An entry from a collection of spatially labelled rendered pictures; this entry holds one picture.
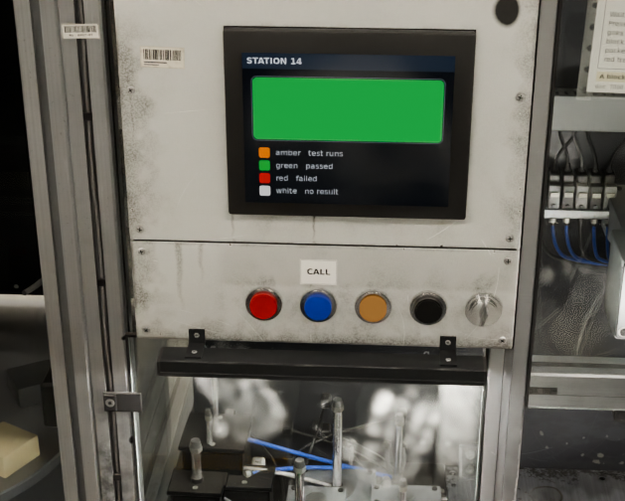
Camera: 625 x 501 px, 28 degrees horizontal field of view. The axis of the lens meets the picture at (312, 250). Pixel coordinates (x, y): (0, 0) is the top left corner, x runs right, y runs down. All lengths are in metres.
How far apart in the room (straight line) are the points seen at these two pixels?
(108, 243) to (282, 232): 0.19
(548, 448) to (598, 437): 0.08
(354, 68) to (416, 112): 0.08
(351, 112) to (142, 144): 0.22
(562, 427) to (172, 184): 0.88
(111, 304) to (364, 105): 0.38
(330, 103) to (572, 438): 0.91
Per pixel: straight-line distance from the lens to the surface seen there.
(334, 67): 1.24
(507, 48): 1.27
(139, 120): 1.31
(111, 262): 1.39
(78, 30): 1.30
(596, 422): 1.99
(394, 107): 1.25
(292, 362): 1.37
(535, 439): 2.00
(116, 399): 1.47
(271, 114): 1.26
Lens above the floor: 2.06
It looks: 25 degrees down
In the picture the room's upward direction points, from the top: straight up
